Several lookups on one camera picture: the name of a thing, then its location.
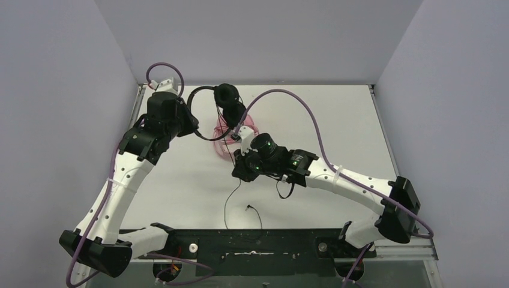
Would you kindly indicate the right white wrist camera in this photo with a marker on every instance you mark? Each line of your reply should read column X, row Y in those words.
column 244, row 135

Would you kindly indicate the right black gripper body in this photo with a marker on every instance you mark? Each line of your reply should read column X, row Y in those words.
column 251, row 164

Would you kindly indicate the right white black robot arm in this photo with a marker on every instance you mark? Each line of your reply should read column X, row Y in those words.
column 393, row 204

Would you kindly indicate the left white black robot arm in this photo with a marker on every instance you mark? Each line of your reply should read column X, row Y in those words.
column 127, row 175

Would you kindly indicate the pink over-ear headphones with cable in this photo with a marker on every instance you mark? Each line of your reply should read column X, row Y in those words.
column 228, row 139

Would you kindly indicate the black on-ear headphones with cable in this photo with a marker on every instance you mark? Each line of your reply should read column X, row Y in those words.
column 229, row 107

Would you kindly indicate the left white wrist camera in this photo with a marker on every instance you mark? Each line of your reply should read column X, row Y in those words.
column 166, row 85

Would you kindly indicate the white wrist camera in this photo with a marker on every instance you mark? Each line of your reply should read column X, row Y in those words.
column 166, row 85
column 244, row 135

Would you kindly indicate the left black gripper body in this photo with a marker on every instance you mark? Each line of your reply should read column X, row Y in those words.
column 188, row 120

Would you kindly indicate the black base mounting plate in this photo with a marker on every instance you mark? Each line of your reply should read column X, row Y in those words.
column 229, row 252

